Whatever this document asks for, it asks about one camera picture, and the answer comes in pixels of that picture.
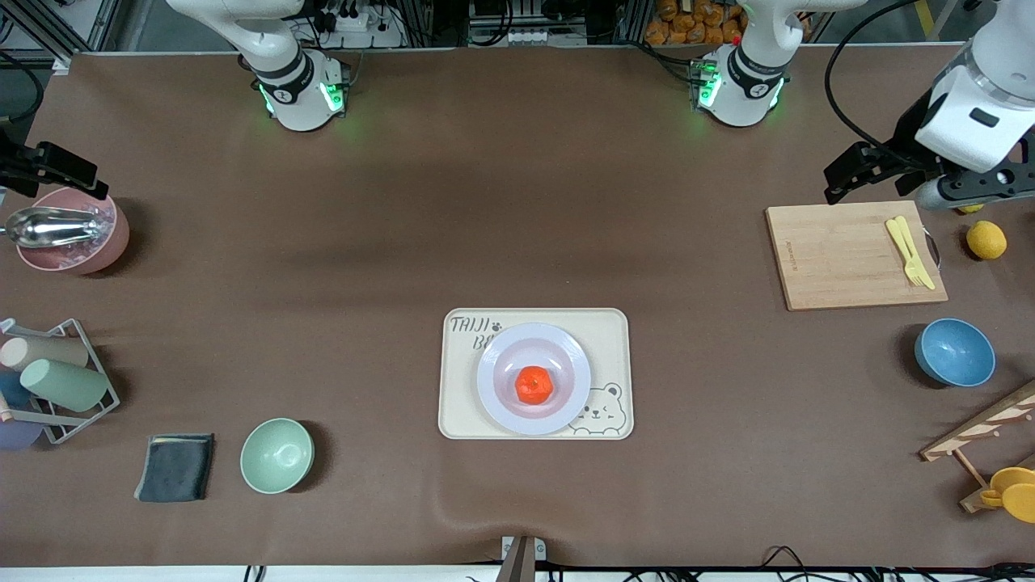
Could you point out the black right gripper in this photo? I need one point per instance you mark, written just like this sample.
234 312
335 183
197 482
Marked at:
50 164

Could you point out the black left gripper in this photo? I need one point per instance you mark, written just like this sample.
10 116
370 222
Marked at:
907 138

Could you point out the orange mandarin fruit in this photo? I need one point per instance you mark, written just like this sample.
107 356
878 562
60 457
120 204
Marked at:
534 385

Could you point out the white round plate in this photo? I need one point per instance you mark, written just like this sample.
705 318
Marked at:
501 404

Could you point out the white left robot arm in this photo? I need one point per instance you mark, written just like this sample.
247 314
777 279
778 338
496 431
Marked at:
748 81

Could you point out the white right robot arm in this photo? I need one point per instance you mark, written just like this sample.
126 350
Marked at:
295 89

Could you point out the silver metal scoop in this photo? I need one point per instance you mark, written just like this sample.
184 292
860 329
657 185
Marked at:
52 228

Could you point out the yellow plastic fork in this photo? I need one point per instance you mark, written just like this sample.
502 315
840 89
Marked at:
891 228

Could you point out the pink bowl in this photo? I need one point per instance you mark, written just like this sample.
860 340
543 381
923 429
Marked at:
113 242

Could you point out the bamboo cutting board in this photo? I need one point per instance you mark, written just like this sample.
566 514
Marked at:
841 259

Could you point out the beige cup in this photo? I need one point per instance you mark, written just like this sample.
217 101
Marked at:
44 352

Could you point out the mint green cup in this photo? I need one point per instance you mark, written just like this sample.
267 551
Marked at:
65 385

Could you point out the blue bowl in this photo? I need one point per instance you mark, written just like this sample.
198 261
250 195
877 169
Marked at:
956 352

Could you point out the bag of bread rolls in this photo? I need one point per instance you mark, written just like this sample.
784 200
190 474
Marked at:
691 20

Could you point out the blue cup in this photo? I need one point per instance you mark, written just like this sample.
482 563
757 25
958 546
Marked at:
12 390

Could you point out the purple cup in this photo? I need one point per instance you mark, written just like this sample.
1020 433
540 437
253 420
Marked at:
18 435

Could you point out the wooden peg drying rack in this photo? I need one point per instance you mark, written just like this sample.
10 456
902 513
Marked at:
982 424

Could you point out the dark grey folded cloth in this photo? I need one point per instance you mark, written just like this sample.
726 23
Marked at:
174 467

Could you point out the white power strip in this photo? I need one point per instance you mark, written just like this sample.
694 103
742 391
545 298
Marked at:
546 37
368 28

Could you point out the light green bowl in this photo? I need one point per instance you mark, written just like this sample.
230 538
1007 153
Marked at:
276 455

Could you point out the cream bear print tray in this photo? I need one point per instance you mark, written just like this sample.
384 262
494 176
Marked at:
461 404

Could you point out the metal table edge bracket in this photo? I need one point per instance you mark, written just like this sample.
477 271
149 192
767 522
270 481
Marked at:
521 558

